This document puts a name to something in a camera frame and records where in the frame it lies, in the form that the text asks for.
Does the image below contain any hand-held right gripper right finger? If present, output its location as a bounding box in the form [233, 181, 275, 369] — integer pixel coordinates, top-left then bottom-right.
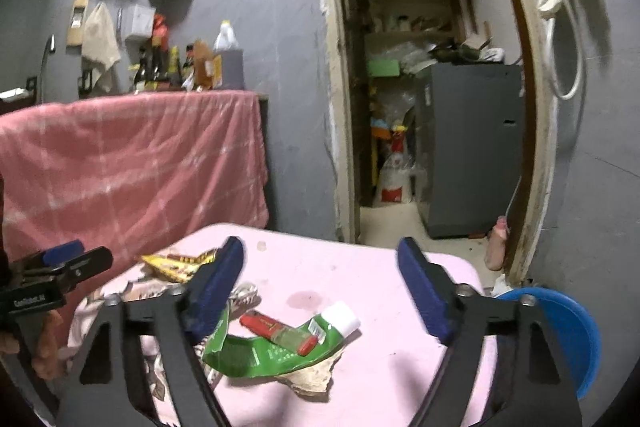
[396, 237, 583, 427]

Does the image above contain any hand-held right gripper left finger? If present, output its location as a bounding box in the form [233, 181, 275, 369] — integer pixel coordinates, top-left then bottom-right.
[55, 235, 247, 427]

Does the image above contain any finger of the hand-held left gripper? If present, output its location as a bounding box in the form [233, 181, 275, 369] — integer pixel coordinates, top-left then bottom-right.
[42, 241, 84, 267]
[56, 247, 115, 294]

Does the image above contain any white black printed bag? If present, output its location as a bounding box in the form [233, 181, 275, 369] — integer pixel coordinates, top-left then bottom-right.
[227, 282, 260, 315]

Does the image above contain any yellow wrapper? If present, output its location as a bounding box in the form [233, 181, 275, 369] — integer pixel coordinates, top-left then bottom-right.
[140, 248, 221, 284]

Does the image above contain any red lighter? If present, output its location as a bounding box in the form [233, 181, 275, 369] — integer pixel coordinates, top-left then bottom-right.
[239, 312, 319, 356]

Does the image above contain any green toothpaste tube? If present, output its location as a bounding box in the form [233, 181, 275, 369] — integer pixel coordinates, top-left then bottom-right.
[201, 301, 362, 379]

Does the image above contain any brown paper scrap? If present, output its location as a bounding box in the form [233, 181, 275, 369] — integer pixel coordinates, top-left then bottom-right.
[272, 349, 346, 404]

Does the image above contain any blue plastic bucket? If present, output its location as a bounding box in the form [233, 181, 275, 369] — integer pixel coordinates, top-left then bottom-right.
[492, 287, 603, 403]

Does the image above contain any person's left hand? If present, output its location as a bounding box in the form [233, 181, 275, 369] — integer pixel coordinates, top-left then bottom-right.
[31, 309, 67, 380]

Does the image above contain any pink bottle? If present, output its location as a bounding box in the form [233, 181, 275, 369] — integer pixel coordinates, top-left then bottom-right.
[484, 216, 511, 270]

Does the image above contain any pink floral tablecloth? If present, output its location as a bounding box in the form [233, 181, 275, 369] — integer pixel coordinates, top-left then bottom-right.
[65, 222, 501, 427]

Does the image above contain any pink checked cloth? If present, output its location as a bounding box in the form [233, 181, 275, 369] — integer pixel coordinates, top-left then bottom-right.
[0, 89, 271, 318]

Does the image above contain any white red rice bag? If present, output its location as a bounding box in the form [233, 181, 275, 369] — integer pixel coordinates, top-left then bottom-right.
[378, 147, 416, 206]

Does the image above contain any grey washing machine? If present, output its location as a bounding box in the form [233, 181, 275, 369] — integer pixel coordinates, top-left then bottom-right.
[415, 62, 526, 240]

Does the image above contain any dark sauce bottle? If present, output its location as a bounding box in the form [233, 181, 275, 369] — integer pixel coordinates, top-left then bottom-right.
[134, 47, 150, 94]
[150, 47, 168, 90]

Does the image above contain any yellow label sauce bottle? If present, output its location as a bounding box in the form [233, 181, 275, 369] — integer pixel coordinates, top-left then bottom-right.
[167, 46, 182, 88]

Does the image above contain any hanging beige cloth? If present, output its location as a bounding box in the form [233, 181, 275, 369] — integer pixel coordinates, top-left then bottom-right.
[80, 2, 123, 95]

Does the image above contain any red cap sauce bottle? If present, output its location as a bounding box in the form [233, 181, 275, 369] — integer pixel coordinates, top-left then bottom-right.
[181, 44, 196, 88]

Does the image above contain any orange seasoning bag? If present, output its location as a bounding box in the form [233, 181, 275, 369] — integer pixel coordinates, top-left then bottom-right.
[192, 41, 223, 90]

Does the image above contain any dark wooden door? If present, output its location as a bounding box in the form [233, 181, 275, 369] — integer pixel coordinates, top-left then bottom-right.
[334, 0, 373, 243]

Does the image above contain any green box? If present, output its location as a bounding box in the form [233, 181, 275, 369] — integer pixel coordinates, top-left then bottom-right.
[367, 58, 402, 78]

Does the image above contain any large oil bottle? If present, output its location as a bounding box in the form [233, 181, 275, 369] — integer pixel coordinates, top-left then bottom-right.
[212, 21, 246, 90]

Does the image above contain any wooden brush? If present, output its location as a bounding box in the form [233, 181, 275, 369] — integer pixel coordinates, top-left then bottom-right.
[66, 0, 91, 48]

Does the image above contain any black pan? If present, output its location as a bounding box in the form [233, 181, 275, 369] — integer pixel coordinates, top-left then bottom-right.
[430, 39, 481, 64]

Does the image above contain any wooden door frame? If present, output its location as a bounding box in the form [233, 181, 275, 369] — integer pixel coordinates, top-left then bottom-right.
[310, 0, 561, 288]

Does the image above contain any white wall box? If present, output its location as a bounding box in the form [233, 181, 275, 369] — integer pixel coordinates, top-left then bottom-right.
[125, 4, 156, 40]

